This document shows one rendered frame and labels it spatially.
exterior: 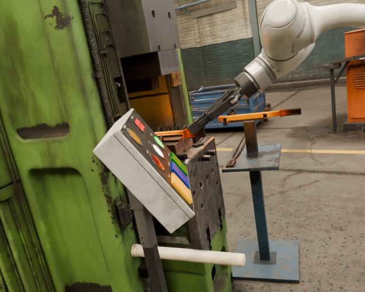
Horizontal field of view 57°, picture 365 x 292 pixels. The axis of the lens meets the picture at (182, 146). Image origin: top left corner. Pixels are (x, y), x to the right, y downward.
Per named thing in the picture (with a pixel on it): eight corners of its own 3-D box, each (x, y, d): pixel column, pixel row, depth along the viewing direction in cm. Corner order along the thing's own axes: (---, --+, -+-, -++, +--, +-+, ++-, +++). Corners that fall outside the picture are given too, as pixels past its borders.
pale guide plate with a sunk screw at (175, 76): (181, 84, 182) (176, 51, 177) (175, 86, 174) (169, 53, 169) (178, 84, 183) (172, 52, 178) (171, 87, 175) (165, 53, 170)
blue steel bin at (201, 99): (269, 120, 582) (265, 78, 563) (256, 133, 515) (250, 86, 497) (206, 123, 641) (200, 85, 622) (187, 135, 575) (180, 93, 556)
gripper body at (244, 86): (262, 92, 98) (236, 112, 99) (254, 89, 106) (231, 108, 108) (246, 72, 97) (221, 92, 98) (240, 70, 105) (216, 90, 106)
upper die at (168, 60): (181, 70, 152) (177, 48, 149) (161, 75, 134) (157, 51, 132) (105, 81, 169) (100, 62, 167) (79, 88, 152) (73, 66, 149)
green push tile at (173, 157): (186, 168, 111) (172, 151, 110) (187, 175, 104) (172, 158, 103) (182, 171, 112) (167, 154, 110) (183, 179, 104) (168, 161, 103)
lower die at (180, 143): (193, 145, 161) (190, 128, 159) (177, 159, 144) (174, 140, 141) (120, 149, 178) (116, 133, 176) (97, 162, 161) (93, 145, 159)
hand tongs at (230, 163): (243, 137, 238) (243, 135, 238) (249, 137, 236) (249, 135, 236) (225, 167, 184) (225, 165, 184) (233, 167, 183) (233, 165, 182)
